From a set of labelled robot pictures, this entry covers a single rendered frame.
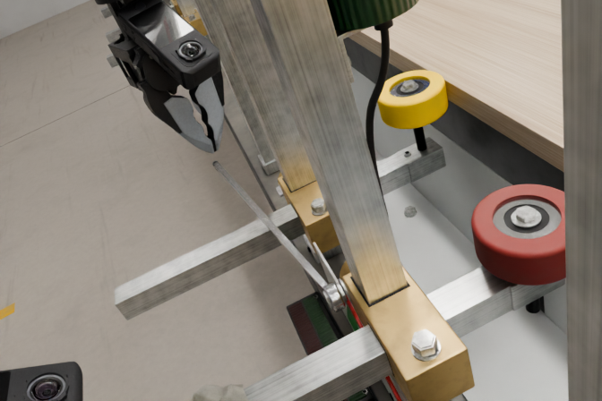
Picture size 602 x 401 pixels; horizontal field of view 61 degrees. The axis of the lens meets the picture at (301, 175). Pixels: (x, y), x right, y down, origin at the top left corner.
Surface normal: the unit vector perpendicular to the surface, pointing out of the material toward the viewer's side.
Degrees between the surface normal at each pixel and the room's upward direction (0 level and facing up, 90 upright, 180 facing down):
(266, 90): 90
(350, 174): 90
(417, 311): 0
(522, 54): 0
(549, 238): 0
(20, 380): 30
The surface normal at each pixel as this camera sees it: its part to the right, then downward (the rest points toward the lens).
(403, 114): -0.32, 0.63
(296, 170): 0.32, 0.47
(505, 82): -0.30, -0.77
